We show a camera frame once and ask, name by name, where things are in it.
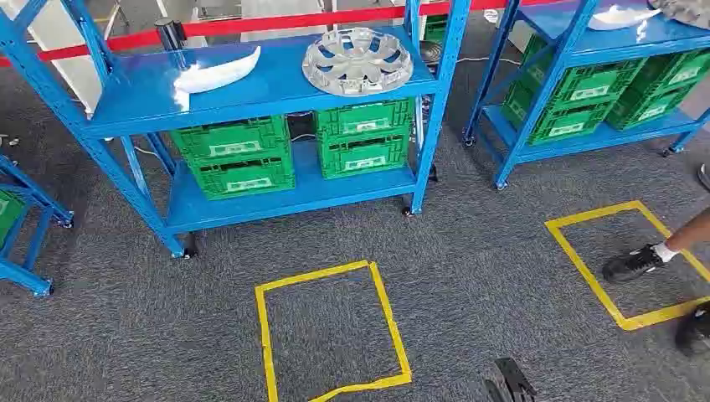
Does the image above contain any silver plastic wheel cover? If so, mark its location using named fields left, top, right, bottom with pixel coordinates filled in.
left=301, top=26, right=415, bottom=98

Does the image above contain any yellow floor tape square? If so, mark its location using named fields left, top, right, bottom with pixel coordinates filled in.
left=544, top=200, right=710, bottom=332
left=254, top=260, right=414, bottom=402

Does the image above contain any white curved plastic part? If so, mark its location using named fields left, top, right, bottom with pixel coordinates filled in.
left=588, top=4, right=661, bottom=32
left=172, top=45, right=262, bottom=95

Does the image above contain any red barrier belt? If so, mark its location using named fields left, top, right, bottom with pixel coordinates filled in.
left=0, top=0, right=561, bottom=68

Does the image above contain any blue metal shelf rack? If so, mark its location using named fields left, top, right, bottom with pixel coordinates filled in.
left=0, top=0, right=472, bottom=260
left=461, top=0, right=710, bottom=192
left=0, top=154, right=75, bottom=298

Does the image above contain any robot's black foot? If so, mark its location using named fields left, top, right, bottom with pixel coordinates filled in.
left=481, top=358, right=538, bottom=402

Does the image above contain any black shoe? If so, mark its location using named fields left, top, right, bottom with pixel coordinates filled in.
left=601, top=244, right=667, bottom=284
left=675, top=301, right=710, bottom=357

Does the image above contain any white sock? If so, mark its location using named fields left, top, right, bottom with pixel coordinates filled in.
left=651, top=242, right=680, bottom=264

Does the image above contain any person's leg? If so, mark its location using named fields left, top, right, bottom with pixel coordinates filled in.
left=663, top=208, right=710, bottom=254

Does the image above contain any camouflage fabric item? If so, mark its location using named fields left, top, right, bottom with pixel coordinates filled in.
left=647, top=0, right=710, bottom=30

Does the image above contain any black stanchion post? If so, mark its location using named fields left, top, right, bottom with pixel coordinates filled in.
left=154, top=18, right=188, bottom=52

